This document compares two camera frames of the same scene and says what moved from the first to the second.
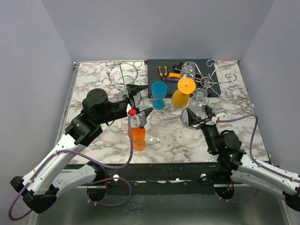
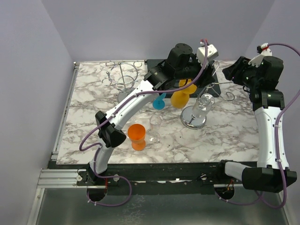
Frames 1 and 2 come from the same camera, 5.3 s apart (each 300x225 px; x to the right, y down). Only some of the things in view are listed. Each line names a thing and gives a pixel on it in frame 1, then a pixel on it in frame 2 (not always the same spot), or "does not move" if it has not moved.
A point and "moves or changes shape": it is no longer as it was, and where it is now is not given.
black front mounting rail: [179, 178] does not move
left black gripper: [132, 91] to [206, 77]
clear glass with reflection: [198, 103] moves or changes shape
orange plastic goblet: [138, 135] does not move
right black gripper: [193, 119] to [242, 64]
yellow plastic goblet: [180, 97] does not move
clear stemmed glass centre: [154, 136] does not move
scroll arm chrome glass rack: [184, 120] to [217, 65]
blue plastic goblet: [159, 91] does not move
